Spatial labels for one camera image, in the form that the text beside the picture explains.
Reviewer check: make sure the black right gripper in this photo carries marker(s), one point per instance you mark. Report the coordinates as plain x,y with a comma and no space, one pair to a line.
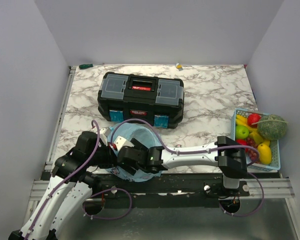
138,145

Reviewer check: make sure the purple fake grape bunch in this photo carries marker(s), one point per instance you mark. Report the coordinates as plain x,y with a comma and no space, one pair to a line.
252,152

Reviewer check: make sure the small yellow blue object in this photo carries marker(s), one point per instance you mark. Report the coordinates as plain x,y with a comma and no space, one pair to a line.
179,67

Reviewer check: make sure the red fake fruit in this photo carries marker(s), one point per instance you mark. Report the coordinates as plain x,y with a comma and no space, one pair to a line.
242,142

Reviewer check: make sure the yellow fake banana bunch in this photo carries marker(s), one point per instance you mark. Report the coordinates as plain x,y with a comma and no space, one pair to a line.
240,120

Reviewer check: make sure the green fake apple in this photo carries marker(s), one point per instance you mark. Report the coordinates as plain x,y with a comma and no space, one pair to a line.
241,132

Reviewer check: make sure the green fake fruit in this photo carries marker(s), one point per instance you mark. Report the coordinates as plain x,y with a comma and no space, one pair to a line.
271,127

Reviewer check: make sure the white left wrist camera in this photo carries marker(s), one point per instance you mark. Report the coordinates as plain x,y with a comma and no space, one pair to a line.
103,135

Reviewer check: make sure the yellow fake star fruit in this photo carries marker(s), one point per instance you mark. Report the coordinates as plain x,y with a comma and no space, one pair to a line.
258,139

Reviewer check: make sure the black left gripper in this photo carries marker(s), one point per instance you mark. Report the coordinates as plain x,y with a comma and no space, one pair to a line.
111,157

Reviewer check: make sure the black plastic toolbox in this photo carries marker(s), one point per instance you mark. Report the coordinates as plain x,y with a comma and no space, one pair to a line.
142,97

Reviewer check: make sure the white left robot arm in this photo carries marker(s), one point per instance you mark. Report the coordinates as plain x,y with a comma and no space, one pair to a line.
69,186

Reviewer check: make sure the light blue plastic bag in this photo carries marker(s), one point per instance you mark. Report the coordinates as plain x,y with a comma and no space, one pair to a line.
146,137

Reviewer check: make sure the red fake pomegranate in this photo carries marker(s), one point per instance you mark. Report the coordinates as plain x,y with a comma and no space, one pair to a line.
253,119

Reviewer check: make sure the green handled screwdriver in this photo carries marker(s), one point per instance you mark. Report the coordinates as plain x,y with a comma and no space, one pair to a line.
87,66

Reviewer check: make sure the black metal base rail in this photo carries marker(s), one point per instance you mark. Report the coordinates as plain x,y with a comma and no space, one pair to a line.
167,191

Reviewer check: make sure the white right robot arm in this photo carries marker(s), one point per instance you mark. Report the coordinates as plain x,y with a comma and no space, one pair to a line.
228,156

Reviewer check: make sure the light blue plastic basket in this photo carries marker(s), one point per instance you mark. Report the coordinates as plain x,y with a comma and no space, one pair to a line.
275,163

